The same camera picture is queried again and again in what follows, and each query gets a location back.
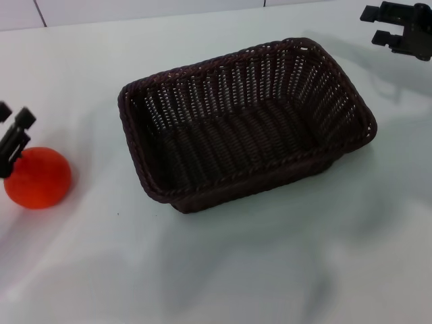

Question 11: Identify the dark brown woven rectangular basket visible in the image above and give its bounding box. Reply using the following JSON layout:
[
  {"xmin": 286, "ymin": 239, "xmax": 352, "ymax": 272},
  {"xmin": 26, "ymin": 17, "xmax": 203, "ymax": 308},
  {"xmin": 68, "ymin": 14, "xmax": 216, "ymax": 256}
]
[{"xmin": 117, "ymin": 37, "xmax": 378, "ymax": 215}]

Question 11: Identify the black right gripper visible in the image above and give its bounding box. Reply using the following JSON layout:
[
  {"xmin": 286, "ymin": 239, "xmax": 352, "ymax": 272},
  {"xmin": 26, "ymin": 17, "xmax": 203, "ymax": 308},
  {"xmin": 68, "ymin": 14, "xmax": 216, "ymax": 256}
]
[{"xmin": 359, "ymin": 1, "xmax": 432, "ymax": 62}]

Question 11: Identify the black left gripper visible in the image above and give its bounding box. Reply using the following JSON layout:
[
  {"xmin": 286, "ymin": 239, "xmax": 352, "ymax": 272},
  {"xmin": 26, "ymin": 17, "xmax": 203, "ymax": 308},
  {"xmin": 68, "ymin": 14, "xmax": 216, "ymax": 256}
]
[{"xmin": 0, "ymin": 102, "xmax": 37, "ymax": 180}]

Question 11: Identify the orange pear-shaped toy fruit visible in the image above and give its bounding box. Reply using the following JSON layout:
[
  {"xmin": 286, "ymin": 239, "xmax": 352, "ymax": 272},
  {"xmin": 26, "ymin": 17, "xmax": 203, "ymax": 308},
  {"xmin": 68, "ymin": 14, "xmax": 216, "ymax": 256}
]
[{"xmin": 3, "ymin": 146, "xmax": 72, "ymax": 210}]

